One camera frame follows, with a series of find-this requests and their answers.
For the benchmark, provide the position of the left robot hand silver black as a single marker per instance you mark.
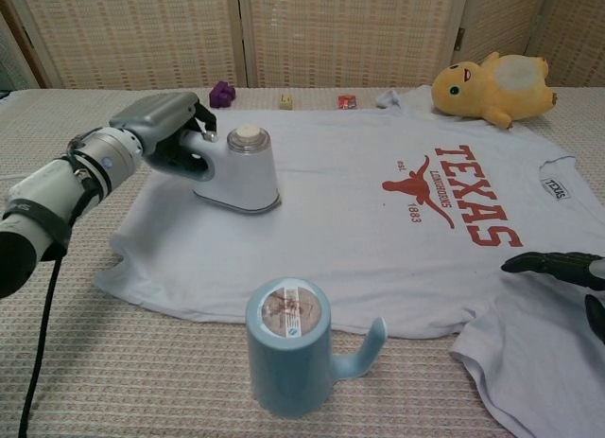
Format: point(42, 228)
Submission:
point(156, 116)

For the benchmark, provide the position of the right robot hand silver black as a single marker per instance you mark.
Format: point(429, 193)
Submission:
point(562, 265)

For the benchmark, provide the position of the white clothes iron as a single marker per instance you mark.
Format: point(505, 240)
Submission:
point(246, 178)

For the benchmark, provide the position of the white Texas Longhorns T-shirt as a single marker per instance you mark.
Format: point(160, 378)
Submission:
point(331, 230)

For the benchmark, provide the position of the purple toy block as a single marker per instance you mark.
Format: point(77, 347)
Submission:
point(222, 95)

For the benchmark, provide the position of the small pale yellow block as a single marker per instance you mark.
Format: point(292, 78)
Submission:
point(286, 102)

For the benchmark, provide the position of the yellow plush toy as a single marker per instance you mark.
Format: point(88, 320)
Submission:
point(496, 88)

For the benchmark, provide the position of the small red packet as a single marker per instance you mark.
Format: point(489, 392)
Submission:
point(347, 102)

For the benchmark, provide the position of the woven folding screen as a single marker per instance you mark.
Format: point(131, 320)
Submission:
point(331, 31)

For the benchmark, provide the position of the beige woven tablecloth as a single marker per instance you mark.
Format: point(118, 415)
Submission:
point(118, 362)

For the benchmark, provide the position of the light blue mug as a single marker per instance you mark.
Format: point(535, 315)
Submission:
point(288, 362)

